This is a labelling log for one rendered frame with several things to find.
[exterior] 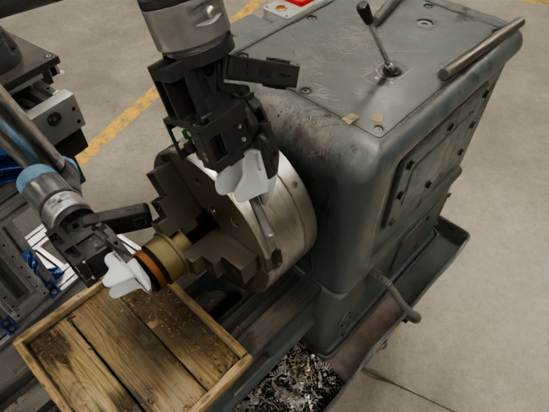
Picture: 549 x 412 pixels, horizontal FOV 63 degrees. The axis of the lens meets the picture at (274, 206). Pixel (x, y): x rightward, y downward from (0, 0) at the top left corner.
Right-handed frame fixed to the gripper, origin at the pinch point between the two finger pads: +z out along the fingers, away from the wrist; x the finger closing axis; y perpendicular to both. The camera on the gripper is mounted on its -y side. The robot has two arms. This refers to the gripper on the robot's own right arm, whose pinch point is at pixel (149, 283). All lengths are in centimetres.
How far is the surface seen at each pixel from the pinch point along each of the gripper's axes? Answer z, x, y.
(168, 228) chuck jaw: -4.9, 2.4, -8.0
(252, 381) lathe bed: 12.2, -39.6, -9.1
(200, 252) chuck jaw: 1.5, 0.5, -9.4
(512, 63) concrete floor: -36, -111, -300
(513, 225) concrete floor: 29, -111, -165
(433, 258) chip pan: 21, -57, -79
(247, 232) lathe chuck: 7.1, 5.6, -15.2
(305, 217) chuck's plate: 10.7, 3.5, -25.3
